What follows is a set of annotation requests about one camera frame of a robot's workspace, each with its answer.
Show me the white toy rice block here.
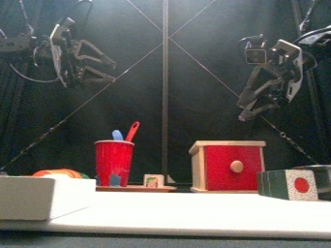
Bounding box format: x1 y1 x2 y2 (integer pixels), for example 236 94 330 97
0 175 97 222

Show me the wooden box with red drawer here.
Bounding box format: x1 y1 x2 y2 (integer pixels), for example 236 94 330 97
187 139 268 194

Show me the blue plastic utensil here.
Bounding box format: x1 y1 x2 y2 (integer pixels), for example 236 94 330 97
111 129 125 142

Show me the dark green sushi block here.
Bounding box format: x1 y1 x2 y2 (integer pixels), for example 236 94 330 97
256 168 320 202

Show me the red plastic cup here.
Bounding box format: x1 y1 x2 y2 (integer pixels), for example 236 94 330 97
93 139 136 188

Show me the round orange red toy food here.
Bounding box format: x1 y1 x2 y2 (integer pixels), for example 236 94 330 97
31 168 91 180

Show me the small white picture cube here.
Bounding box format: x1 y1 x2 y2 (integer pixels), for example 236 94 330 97
143 173 165 189

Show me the white cutting board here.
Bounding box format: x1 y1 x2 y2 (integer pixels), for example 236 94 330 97
0 190 331 241

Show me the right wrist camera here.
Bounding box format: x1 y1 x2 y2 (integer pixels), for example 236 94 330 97
243 34 270 66

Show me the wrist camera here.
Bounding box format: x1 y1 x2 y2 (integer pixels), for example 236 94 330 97
243 34 270 66
59 16 77 29

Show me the thin diagonal brace wire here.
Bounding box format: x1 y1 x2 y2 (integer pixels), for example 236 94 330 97
0 0 219 171
123 0 320 165

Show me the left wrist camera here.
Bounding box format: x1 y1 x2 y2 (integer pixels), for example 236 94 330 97
59 16 77 29

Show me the vertical metal frame pole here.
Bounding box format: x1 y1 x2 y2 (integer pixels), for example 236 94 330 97
160 0 171 177

